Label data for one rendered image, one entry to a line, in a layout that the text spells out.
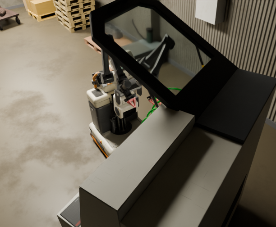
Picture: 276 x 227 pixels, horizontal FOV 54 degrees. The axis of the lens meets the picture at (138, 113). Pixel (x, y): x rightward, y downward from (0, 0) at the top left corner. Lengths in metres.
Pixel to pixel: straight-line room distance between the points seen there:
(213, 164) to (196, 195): 0.20
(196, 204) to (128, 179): 0.31
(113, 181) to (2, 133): 3.20
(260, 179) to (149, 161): 2.21
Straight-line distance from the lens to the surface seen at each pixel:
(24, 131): 4.16
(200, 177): 1.34
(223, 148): 1.48
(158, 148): 1.33
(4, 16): 8.10
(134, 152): 1.32
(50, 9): 8.24
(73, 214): 1.86
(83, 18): 7.03
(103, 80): 2.44
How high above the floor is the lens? 2.52
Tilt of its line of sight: 39 degrees down
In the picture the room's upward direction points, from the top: 4 degrees counter-clockwise
